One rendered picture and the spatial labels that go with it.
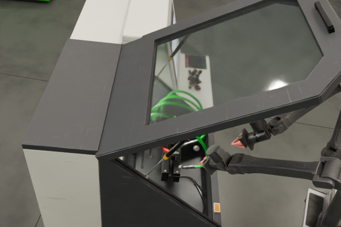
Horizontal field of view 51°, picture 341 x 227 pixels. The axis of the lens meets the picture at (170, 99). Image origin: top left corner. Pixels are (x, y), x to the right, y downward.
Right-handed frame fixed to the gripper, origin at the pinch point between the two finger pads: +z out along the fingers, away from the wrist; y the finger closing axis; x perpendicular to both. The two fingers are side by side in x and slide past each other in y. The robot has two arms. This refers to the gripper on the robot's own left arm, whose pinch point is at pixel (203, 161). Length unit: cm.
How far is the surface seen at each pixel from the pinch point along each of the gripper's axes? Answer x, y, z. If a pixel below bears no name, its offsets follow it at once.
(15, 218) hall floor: -3, 84, 149
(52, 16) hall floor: -140, -91, 333
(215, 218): 29.2, 9.4, 5.2
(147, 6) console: -75, -42, 36
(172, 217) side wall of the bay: 9.9, 27.2, 2.3
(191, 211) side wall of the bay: 11.4, 20.2, -3.6
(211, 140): 10.5, -27.9, 34.1
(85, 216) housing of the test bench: -11, 55, 23
